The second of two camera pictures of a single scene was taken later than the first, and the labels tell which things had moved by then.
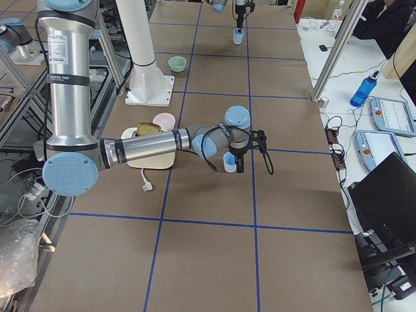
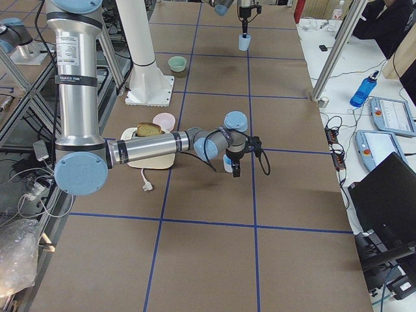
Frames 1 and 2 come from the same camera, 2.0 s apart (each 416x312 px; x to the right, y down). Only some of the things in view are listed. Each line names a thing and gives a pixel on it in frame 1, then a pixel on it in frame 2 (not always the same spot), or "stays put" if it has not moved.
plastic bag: x=19 y=253 stays put
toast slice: x=143 y=128 stays put
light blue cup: x=229 y=162 stays put
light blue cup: x=238 y=36 → x=244 y=43
